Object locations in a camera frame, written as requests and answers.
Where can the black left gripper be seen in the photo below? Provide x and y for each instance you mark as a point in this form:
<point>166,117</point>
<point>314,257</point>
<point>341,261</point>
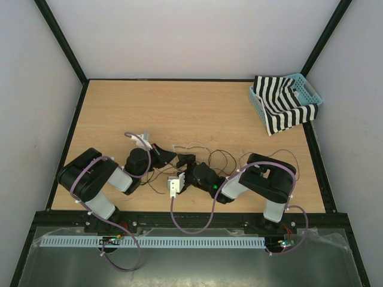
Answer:
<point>164,157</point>

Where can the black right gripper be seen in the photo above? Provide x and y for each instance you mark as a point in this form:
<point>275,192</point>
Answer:
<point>187,159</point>

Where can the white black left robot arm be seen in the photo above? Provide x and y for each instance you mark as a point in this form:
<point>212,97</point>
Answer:
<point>85,176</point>

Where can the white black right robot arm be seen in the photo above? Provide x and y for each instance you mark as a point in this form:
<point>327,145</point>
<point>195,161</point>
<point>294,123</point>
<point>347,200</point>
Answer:
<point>272,179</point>

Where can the black white striped cloth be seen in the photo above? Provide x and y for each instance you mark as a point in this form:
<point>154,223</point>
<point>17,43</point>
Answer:
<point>280,105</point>

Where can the light blue perforated basket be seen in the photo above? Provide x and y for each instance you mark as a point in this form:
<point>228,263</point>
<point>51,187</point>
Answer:
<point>307,94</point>

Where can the grey metal front plate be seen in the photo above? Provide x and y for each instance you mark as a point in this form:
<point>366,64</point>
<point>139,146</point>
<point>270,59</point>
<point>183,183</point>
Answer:
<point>323,259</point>

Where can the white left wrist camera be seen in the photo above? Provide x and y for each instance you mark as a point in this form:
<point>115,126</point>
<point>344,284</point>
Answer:
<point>142,140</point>

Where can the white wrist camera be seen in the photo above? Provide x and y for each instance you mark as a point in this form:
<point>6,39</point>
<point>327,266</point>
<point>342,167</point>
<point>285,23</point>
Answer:
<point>175,184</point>
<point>142,140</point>

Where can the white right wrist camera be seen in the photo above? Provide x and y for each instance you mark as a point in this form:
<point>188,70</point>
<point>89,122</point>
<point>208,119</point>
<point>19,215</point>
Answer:
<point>175,184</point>

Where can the white slotted cable duct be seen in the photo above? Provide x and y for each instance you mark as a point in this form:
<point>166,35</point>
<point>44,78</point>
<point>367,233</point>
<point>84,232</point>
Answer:
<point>156,242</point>

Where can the black cage frame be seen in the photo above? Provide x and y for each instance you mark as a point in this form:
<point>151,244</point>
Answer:
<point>311,138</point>

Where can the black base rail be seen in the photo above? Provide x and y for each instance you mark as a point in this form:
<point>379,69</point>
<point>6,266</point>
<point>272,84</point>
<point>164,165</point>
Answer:
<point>251,223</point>

